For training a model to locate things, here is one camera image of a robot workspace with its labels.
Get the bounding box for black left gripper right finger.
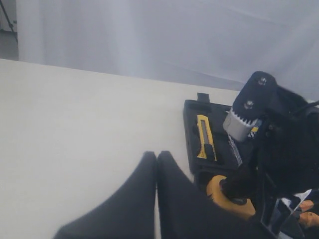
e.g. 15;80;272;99
157;151;269;239

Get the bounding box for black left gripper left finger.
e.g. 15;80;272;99
55;151;157;239

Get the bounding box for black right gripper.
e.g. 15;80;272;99
222;100;319;202

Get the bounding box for yellow tape measure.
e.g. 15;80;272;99
206;175;256;220

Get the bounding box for yellow utility knife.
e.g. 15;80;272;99
197;115;217;162

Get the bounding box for orange black handled pliers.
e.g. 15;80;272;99
293;199;319;229

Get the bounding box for black plastic tool case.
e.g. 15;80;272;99
182;92;319;239

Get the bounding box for yellow hex key set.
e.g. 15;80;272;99
248;119;262;139

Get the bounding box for tripod in background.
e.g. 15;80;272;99
0;0;18;43

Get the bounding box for clear handle tester screwdriver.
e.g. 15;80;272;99
228;135;243;166

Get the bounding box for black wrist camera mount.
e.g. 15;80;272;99
223;71;308;142

